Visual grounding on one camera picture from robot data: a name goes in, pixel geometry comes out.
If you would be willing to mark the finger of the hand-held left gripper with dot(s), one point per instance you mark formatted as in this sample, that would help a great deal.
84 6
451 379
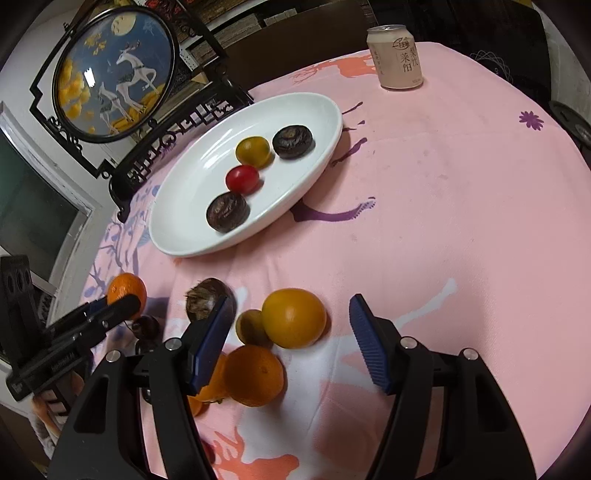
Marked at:
115 310
78 316

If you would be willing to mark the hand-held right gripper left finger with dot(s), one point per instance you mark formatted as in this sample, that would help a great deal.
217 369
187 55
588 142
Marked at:
210 346

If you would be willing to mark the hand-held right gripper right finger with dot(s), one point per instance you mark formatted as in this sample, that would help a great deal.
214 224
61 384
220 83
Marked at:
369 346

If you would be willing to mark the red round fruit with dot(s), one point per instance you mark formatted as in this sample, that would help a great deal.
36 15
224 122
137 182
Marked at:
147 326

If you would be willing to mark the small yellow fruit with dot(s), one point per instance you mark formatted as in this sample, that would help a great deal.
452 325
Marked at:
249 327

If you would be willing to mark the large yellow orange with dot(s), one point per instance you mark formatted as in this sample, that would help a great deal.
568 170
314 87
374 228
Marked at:
294 317

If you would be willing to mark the white oval plate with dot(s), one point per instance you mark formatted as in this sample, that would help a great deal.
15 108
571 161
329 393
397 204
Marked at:
286 120

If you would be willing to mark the brown fuzzy kiwi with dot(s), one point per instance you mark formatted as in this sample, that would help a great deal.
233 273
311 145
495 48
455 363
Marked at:
205 300

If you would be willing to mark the white framed window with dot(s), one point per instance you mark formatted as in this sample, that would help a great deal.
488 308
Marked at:
32 203

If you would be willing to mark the dark brown wrinkled fruit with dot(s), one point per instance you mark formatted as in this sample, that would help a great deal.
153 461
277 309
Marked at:
227 211
294 142

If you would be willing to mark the red cherry tomato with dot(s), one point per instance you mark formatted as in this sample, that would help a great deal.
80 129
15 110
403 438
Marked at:
242 179

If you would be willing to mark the yellow tomato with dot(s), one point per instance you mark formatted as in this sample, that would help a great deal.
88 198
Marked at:
253 151

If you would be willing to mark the round deer table screen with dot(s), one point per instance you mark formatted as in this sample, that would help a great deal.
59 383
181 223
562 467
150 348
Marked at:
115 78

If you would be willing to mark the beige drink can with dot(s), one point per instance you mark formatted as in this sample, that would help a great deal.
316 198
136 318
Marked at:
399 57

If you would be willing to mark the black round object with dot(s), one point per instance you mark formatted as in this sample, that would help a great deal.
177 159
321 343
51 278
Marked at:
572 122

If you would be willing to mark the shelf with boxes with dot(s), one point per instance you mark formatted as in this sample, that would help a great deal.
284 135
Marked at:
240 23

